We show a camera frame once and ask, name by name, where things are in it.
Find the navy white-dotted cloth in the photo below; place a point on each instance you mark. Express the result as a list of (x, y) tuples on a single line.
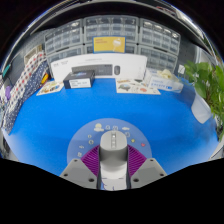
[(15, 113)]

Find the red blue checkered cloth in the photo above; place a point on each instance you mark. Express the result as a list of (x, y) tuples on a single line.
[(26, 80)]

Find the teal object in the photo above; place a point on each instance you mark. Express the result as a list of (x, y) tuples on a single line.
[(6, 70)]

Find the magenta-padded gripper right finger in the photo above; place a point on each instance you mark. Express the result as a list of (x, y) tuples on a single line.
[(148, 171)]

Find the grey pegboard panel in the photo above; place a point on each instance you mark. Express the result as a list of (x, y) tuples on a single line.
[(33, 39)]

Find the white computer mouse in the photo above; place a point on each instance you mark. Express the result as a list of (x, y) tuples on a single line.
[(113, 156)]

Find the small yellow object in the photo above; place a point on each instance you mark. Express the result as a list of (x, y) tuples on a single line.
[(45, 78)]

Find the long white keyboard box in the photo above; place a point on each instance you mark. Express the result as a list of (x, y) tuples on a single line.
[(133, 65)]

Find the green potted plant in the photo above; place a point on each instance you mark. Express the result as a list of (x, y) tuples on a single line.
[(208, 81)]

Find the purple bag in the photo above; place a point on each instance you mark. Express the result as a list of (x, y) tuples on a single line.
[(7, 93)]

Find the cream woven basket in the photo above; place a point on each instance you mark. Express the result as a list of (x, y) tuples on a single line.
[(32, 53)]

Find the yellow card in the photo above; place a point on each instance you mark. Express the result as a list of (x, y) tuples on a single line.
[(108, 45)]

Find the colourful picture card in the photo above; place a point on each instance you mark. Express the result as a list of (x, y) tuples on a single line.
[(136, 87), (50, 88)]

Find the clear plastic box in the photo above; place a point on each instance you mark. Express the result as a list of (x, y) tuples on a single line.
[(163, 82)]

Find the small black box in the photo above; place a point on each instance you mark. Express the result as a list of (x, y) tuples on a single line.
[(78, 77)]

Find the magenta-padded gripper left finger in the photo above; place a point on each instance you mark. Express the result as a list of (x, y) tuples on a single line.
[(78, 171)]

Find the grey small-parts drawer cabinet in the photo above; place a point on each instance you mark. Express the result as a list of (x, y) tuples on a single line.
[(66, 54), (110, 26), (131, 49), (160, 60), (63, 36), (160, 35)]

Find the white plant pot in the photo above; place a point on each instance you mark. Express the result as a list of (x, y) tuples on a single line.
[(201, 111)]

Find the round blue cartoon mouse pad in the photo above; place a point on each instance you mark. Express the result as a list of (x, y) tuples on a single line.
[(83, 133)]

